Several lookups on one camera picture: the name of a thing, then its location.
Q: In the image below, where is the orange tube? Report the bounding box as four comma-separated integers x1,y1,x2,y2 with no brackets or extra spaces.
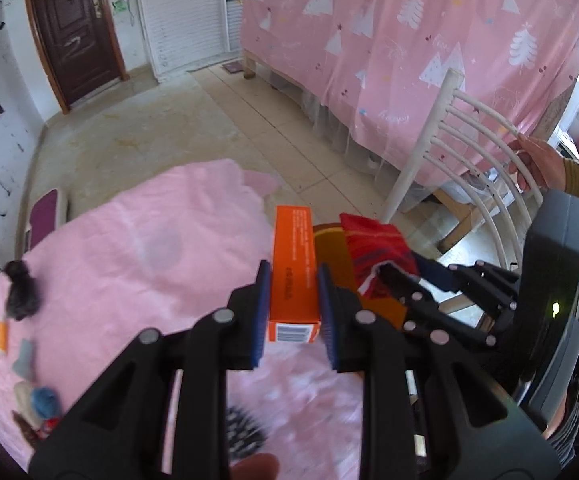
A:
0,318,9,354

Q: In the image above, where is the red cartoon snack packet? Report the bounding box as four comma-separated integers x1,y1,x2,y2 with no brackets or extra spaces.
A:
37,417,61,440

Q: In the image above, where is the red knitted sock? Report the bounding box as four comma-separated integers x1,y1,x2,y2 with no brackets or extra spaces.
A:
339,214,419,299

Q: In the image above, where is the black plastic bag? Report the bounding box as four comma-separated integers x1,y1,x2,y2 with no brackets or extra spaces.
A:
3,260,40,322

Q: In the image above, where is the white slatted chair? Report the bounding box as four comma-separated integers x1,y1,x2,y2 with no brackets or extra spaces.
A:
381,68,543,274

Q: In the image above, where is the brown snack wrapper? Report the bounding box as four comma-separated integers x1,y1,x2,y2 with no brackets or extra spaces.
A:
11,411,44,450

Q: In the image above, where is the person's left hand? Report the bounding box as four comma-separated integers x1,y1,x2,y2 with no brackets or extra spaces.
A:
230,453,280,480

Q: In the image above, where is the person's right hand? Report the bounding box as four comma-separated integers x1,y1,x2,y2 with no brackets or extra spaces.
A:
509,134,566,191

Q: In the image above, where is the orange cardboard box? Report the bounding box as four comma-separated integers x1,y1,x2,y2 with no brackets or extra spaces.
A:
268,205,321,344

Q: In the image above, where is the white louvered wardrobe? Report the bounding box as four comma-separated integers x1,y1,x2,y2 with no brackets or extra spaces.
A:
138,0,238,81

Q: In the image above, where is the pink tree pattern curtain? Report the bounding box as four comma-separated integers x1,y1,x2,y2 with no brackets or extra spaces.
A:
241,0,579,168

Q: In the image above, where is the blue yarn ball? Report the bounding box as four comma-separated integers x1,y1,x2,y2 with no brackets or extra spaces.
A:
30,387,62,420

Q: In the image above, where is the dark brown door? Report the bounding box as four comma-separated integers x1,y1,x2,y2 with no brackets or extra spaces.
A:
25,0,128,114

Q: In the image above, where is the white paper ball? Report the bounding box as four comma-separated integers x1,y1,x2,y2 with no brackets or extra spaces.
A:
13,380,43,430

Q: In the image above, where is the purple bathroom scale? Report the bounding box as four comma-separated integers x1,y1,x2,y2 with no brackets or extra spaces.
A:
23,188,68,252

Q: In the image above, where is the small doormat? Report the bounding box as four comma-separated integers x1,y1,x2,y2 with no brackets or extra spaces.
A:
221,61,243,74

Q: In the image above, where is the orange plastic bin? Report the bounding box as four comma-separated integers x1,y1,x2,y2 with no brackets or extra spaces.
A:
313,214,419,328

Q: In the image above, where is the pink bed sheet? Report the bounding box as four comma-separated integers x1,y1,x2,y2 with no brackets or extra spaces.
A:
0,159,362,479

